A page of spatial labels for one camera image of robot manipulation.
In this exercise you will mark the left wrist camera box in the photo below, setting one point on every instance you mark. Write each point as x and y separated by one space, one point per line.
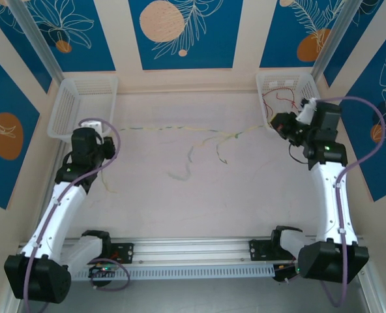
92 124

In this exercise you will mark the small circuit board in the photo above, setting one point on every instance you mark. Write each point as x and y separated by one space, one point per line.
286 272
101 270

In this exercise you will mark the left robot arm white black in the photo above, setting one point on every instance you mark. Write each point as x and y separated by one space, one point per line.
59 221

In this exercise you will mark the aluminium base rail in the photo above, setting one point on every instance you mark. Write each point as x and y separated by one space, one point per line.
193 251

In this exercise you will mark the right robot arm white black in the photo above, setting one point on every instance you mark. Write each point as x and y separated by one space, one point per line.
330 202

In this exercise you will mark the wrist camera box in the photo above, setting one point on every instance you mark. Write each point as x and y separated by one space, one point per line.
308 111
92 124

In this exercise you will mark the aluminium corner post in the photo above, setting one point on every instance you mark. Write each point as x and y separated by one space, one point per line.
36 36
333 36

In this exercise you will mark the aluminium frame rail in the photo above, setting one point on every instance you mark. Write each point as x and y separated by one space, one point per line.
375 300

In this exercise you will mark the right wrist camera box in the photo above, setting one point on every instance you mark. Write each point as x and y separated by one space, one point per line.
308 111

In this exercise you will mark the white plastic mesh basket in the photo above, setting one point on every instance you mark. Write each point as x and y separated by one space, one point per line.
82 107
277 80

